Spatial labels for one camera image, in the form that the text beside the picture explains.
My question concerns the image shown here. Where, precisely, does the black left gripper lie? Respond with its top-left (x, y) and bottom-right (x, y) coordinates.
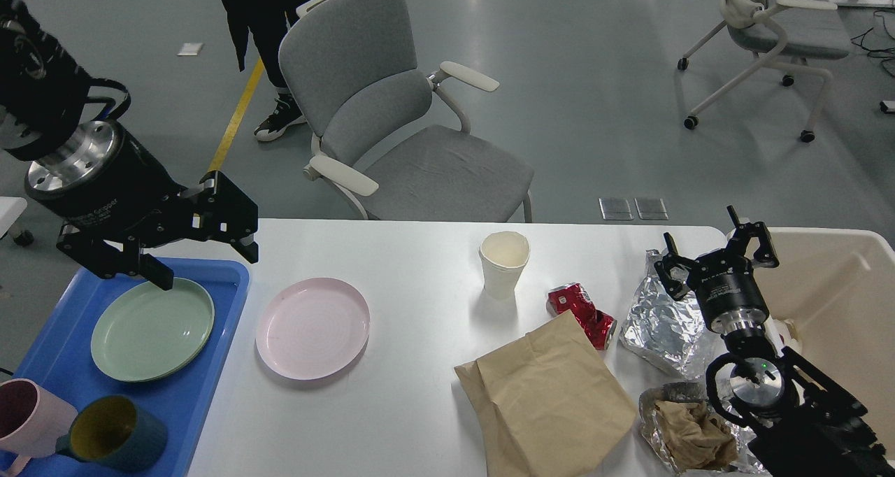
top-left (25, 120), bottom-right (259, 291)

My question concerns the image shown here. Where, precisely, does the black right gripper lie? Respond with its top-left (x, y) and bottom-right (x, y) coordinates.
top-left (654, 206), bottom-right (780, 334)

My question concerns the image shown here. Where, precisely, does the pink plate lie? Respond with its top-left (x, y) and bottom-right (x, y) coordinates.
top-left (255, 278), bottom-right (371, 381)

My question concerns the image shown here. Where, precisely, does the dark teal mug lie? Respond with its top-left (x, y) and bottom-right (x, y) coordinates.
top-left (54, 395), bottom-right (169, 474)

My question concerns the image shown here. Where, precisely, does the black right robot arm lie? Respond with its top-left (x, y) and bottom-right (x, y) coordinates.
top-left (654, 206), bottom-right (893, 476)

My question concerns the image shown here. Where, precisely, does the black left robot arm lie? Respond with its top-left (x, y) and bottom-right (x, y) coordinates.
top-left (1, 0), bottom-right (259, 291)

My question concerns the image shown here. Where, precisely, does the crumpled aluminium foil sheet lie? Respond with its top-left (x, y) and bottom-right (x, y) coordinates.
top-left (618, 250), bottom-right (718, 380)

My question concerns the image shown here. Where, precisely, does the floor outlet plate right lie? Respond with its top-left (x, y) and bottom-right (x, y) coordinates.
top-left (635, 197), bottom-right (669, 221)

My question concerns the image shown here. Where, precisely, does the floor outlet plate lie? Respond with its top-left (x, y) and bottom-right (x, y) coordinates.
top-left (635, 197), bottom-right (669, 221)
top-left (599, 197), bottom-right (633, 221)

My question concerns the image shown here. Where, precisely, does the green plate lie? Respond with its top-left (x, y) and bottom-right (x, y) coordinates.
top-left (90, 278), bottom-right (215, 383)

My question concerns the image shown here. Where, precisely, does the beige plastic bin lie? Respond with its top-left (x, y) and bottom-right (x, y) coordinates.
top-left (755, 227), bottom-right (894, 458)

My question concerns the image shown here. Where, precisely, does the floor outlet plate left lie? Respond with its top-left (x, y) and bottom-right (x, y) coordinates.
top-left (599, 197), bottom-right (633, 221)

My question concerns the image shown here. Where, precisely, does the crushed red can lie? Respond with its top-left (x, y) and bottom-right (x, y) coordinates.
top-left (547, 283), bottom-right (617, 352)

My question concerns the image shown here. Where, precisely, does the blue plastic tray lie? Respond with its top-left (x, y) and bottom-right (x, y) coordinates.
top-left (14, 258), bottom-right (250, 476)

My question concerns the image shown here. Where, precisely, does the foil with brown napkin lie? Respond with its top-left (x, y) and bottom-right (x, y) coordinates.
top-left (638, 382), bottom-right (769, 476)

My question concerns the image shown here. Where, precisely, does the white paper cup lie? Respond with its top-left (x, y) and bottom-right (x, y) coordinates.
top-left (479, 231), bottom-right (531, 299)

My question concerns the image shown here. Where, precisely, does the brown paper bag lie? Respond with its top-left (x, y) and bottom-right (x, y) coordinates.
top-left (454, 312), bottom-right (637, 476)

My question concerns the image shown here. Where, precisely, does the pink mug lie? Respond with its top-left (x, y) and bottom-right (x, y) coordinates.
top-left (1, 378), bottom-right (78, 476)

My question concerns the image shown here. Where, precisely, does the white chair right background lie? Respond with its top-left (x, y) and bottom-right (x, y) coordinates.
top-left (677, 0), bottom-right (851, 143)

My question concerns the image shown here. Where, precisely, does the person in black clothes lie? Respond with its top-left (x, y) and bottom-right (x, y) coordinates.
top-left (221, 0), bottom-right (309, 143)

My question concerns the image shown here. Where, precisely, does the grey office chair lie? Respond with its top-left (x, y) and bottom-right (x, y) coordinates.
top-left (278, 0), bottom-right (534, 223)

